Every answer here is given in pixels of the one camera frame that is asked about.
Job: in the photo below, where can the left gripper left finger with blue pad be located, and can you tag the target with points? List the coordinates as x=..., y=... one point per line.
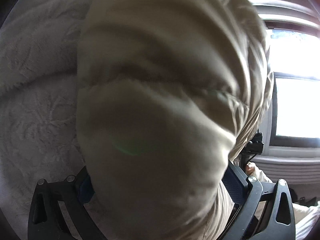
x=77, y=191

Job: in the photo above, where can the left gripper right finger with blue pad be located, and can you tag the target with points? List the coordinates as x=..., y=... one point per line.
x=244, y=192

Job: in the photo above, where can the lavender embossed bed blanket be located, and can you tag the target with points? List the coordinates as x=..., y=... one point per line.
x=38, y=100

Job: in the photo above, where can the bright window with frame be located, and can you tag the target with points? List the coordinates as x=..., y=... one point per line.
x=291, y=127

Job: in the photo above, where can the beige puffer jacket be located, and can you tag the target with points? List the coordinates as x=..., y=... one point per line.
x=170, y=91

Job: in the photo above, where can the person's right hand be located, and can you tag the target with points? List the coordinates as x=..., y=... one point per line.
x=250, y=168

